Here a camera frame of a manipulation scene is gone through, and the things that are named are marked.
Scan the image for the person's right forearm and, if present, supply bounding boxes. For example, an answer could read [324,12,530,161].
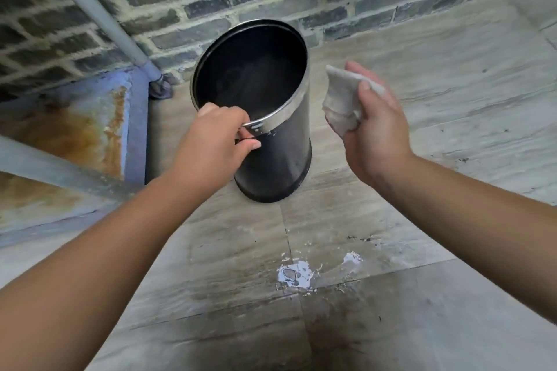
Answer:
[368,153,557,323]

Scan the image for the person's left hand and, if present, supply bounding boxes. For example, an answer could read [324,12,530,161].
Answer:
[173,102,263,187]

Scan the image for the person's right hand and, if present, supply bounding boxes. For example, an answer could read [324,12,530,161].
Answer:
[342,61,416,184]

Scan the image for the black metal trash bin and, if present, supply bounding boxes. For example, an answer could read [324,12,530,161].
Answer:
[190,19,313,204]

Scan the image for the rusty grey metal railing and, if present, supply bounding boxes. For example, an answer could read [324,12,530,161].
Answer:
[0,135,146,204]

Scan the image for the grey drain pipe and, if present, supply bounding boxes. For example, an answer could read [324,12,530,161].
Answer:
[24,0,175,99]

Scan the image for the white cleaning cloth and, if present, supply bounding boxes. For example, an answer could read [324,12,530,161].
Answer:
[321,65,386,137]

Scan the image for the person's left forearm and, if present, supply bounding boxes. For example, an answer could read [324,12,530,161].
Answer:
[0,171,223,371]

